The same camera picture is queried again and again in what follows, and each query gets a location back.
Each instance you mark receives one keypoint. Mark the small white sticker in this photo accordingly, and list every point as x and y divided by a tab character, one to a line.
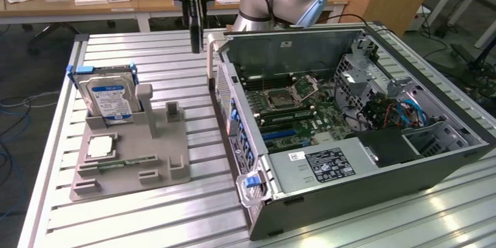
285	44

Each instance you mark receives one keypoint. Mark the black RAM slot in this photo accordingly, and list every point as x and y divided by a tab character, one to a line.
263	75
265	79
269	86
267	82

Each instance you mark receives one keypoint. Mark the metal socket cover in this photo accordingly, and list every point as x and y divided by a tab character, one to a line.
305	85

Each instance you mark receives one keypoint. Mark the CPU socket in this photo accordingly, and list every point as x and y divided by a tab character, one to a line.
280	100

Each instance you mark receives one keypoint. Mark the perforated metal drive cage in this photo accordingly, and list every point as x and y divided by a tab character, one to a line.
356	76

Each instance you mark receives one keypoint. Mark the green module with black chips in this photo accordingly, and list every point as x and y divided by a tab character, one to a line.
287	116

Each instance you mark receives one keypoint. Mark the green motherboard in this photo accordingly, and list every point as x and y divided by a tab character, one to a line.
309	117

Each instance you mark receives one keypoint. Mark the blue expansion slot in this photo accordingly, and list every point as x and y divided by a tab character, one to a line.
280	134

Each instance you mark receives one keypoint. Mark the grey plastic parts rack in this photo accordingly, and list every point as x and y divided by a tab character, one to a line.
143	149

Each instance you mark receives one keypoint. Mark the silver CPU chip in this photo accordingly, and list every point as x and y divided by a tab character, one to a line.
100	147

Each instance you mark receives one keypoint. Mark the silver chipset heatsink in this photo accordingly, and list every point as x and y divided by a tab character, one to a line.
321	139

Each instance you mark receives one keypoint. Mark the green RAM stick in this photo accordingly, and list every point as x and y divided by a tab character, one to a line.
128	163

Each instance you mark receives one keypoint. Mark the grey power supply unit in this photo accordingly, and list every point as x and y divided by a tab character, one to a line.
295	172

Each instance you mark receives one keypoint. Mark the blue release latch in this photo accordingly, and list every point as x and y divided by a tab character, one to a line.
249	184

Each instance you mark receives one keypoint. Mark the black plastic shroud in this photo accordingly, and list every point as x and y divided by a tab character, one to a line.
387	149

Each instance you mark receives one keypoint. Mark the grey metal disk bay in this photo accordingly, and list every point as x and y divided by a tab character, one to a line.
437	140

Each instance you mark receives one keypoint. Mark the open black PC case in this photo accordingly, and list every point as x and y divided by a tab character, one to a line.
348	190

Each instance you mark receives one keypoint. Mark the hard disk with blue bracket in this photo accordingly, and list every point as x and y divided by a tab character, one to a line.
108	97

